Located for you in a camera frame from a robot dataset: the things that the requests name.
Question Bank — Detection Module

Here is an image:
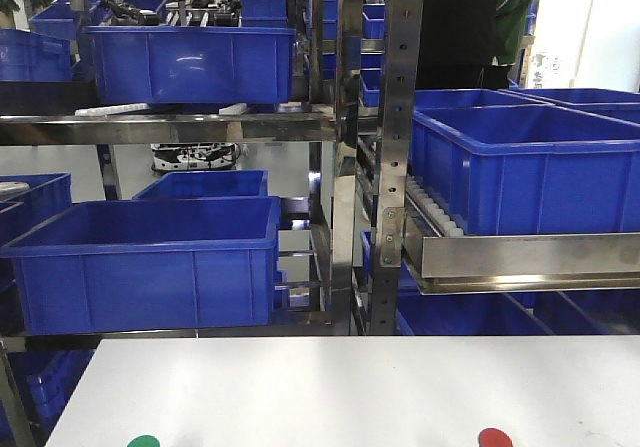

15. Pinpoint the red push button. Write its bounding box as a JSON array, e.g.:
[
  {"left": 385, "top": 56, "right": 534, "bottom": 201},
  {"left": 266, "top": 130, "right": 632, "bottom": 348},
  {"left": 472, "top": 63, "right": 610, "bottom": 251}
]
[{"left": 478, "top": 427, "right": 513, "bottom": 447}]

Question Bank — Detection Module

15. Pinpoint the green push button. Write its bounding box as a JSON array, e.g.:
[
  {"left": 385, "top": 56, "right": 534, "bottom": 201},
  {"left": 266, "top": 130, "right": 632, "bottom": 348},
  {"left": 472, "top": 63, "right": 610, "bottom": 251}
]
[{"left": 127, "top": 434, "right": 160, "bottom": 447}]

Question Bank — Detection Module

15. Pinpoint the blue bin behind lower left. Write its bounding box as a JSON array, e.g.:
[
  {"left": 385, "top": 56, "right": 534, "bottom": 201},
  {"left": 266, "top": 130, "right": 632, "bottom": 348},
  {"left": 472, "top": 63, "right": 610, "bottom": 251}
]
[{"left": 132, "top": 170, "right": 268, "bottom": 200}]

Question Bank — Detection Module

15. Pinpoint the steel shelving rack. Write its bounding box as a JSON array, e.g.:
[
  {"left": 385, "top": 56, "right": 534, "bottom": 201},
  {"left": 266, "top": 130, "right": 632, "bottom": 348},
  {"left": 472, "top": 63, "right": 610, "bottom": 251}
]
[{"left": 1, "top": 0, "right": 639, "bottom": 336}]

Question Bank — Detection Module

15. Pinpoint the blue bin lower left shelf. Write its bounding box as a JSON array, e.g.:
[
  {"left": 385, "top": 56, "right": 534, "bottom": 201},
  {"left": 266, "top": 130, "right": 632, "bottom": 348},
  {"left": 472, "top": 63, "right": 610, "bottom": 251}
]
[{"left": 2, "top": 196, "right": 280, "bottom": 335}]

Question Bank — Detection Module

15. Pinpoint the blue bin shelf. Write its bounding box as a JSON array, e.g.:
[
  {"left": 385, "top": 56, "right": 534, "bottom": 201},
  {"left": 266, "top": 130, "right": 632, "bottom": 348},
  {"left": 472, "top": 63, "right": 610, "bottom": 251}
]
[
  {"left": 411, "top": 105, "right": 639, "bottom": 236},
  {"left": 86, "top": 25, "right": 296, "bottom": 104},
  {"left": 2, "top": 196, "right": 280, "bottom": 335}
]

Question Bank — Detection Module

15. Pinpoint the blue bin right shelf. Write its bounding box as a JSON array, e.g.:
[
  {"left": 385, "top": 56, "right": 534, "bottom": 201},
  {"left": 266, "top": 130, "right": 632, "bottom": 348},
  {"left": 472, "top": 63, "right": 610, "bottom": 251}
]
[{"left": 411, "top": 105, "right": 639, "bottom": 236}]

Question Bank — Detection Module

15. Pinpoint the blue bin upper left shelf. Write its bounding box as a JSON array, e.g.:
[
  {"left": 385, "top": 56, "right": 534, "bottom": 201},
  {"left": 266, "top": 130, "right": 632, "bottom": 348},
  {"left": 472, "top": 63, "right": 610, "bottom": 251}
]
[{"left": 86, "top": 25, "right": 296, "bottom": 104}]

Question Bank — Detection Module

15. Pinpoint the blue bin far left edge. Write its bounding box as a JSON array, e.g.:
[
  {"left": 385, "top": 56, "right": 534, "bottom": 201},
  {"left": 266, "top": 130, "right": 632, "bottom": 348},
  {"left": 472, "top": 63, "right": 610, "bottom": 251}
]
[{"left": 0, "top": 172, "right": 73, "bottom": 288}]

